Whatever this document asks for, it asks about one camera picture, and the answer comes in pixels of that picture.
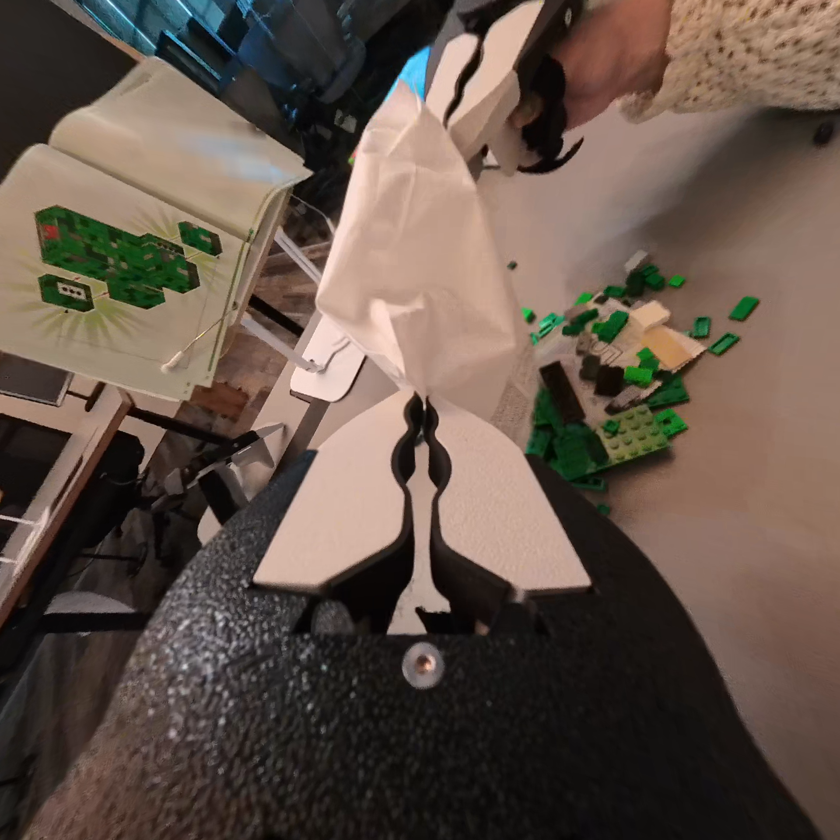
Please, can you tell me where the person's right forearm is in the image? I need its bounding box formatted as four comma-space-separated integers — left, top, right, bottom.
617, 0, 840, 126

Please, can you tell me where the wooden background table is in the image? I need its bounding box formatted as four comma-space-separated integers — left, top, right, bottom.
0, 384, 132, 631

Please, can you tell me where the pile of green lego pieces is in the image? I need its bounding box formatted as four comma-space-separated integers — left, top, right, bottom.
508, 249, 762, 519

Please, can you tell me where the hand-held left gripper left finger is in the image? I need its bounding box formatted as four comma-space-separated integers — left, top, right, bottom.
252, 390, 424, 634

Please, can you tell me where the lego instruction booklet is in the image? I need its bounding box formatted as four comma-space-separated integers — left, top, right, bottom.
0, 56, 315, 403

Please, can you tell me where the white paper bag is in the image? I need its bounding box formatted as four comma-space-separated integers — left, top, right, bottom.
315, 82, 532, 421

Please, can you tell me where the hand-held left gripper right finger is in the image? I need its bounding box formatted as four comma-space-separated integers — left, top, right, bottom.
425, 397, 593, 636

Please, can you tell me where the person's right hand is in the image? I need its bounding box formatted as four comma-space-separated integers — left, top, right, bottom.
561, 12, 672, 130

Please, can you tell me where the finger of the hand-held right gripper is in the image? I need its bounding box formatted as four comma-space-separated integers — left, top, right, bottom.
449, 0, 547, 178
427, 33, 488, 127

